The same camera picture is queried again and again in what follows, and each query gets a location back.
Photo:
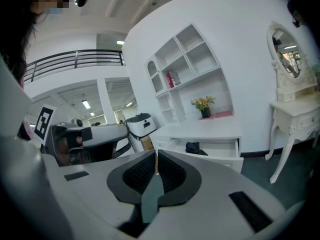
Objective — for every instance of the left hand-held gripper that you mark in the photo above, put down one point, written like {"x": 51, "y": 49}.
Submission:
{"x": 105, "y": 134}

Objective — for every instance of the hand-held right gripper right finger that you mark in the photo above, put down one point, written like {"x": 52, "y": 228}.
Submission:
{"x": 212, "y": 184}

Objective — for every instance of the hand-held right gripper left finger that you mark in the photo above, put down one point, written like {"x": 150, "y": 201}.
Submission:
{"x": 95, "y": 184}

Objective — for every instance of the white drawer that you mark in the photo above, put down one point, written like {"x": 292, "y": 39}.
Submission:
{"x": 220, "y": 151}

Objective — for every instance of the black umbrella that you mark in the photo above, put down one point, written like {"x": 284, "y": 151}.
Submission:
{"x": 193, "y": 147}

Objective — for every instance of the cardboard box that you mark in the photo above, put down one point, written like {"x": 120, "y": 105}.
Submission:
{"x": 148, "y": 144}

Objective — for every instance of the white bin with black lid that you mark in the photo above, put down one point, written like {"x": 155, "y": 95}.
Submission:
{"x": 140, "y": 126}

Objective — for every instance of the ceiling light panel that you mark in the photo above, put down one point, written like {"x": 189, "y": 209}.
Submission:
{"x": 92, "y": 114}
{"x": 86, "y": 104}
{"x": 120, "y": 42}
{"x": 129, "y": 104}

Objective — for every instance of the pink mat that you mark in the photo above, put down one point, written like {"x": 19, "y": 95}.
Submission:
{"x": 220, "y": 114}

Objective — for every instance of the yellow flowers in black vase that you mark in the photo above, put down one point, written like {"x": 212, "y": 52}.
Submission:
{"x": 203, "y": 104}

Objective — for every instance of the red book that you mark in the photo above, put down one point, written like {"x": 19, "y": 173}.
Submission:
{"x": 170, "y": 79}

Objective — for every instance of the grey book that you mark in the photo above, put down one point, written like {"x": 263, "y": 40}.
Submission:
{"x": 177, "y": 79}

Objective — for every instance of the white desk with shelf unit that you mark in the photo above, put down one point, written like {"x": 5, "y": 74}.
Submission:
{"x": 200, "y": 84}

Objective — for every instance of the black railing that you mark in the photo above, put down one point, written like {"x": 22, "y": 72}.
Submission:
{"x": 75, "y": 60}

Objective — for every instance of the white dressing table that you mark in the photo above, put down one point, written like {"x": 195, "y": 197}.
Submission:
{"x": 297, "y": 116}

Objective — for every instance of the white oval mirror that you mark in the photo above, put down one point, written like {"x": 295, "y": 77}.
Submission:
{"x": 287, "y": 51}

